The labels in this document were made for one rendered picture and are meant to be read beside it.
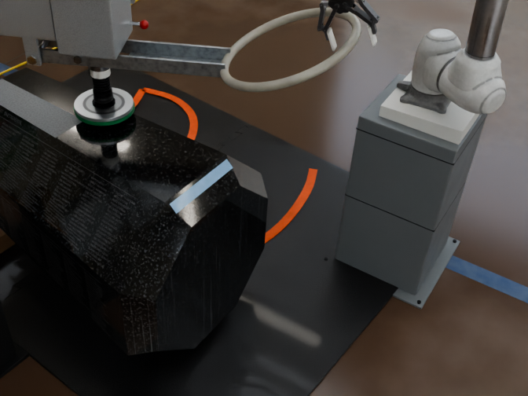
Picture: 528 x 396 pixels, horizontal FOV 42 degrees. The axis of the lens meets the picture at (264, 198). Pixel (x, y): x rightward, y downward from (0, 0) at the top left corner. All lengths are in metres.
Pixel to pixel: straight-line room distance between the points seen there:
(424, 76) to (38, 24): 1.36
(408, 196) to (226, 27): 2.55
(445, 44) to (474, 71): 0.19
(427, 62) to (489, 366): 1.24
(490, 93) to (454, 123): 0.24
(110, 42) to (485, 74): 1.25
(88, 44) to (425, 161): 1.29
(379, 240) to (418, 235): 0.19
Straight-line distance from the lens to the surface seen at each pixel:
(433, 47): 2.60
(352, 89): 4.40
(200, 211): 2.30
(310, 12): 2.52
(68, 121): 2.64
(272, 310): 2.96
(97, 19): 2.32
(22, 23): 2.44
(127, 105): 2.59
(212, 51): 2.45
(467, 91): 2.50
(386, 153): 2.73
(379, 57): 4.79
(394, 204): 2.85
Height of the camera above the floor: 2.28
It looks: 41 degrees down
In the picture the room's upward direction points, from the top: 4 degrees clockwise
